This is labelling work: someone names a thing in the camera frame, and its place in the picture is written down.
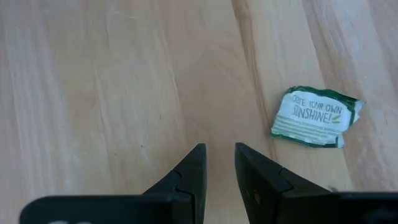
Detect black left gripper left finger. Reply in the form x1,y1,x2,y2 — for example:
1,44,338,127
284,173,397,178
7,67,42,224
19,142,208,224

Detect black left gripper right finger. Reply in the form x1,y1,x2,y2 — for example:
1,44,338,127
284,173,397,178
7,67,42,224
234,142,398,224

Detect green-edged white sweetener packet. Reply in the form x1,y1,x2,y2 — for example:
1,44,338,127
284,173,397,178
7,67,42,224
269,85,365,149

